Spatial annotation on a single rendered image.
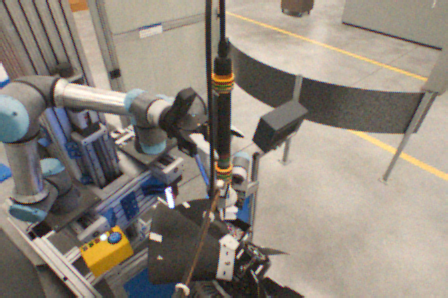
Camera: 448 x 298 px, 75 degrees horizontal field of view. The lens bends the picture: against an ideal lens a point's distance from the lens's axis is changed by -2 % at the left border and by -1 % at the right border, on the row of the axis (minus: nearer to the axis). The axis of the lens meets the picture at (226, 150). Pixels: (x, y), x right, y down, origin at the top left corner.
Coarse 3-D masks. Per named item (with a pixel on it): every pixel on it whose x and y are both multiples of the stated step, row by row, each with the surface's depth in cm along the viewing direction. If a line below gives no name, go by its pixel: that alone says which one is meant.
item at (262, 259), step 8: (240, 248) 89; (248, 248) 90; (256, 248) 96; (240, 256) 87; (248, 256) 86; (256, 256) 88; (264, 256) 94; (240, 264) 87; (248, 264) 86; (256, 264) 86; (264, 264) 86; (240, 272) 86; (248, 272) 86; (264, 272) 88; (224, 280) 86; (232, 280) 88; (240, 280) 87; (248, 280) 86; (224, 288) 86; (232, 288) 85; (240, 288) 87; (240, 296) 85; (248, 296) 86
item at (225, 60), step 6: (222, 42) 52; (222, 48) 52; (222, 54) 53; (228, 54) 54; (216, 60) 53; (222, 60) 53; (228, 60) 53; (216, 66) 54; (222, 66) 53; (228, 66) 54; (216, 72) 55; (222, 72) 54; (228, 72) 54; (228, 186) 75; (228, 192) 77
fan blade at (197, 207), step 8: (192, 200) 115; (200, 200) 116; (176, 208) 110; (184, 208) 110; (192, 208) 110; (200, 208) 111; (216, 208) 112; (192, 216) 107; (200, 216) 107; (216, 216) 107; (200, 224) 104; (216, 224) 104; (224, 224) 104; (208, 232) 101; (216, 232) 101; (224, 232) 100
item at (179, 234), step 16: (160, 208) 80; (160, 224) 76; (176, 224) 80; (192, 224) 83; (176, 240) 77; (192, 240) 80; (208, 240) 84; (176, 256) 75; (208, 256) 81; (160, 272) 69; (176, 272) 73; (208, 272) 80
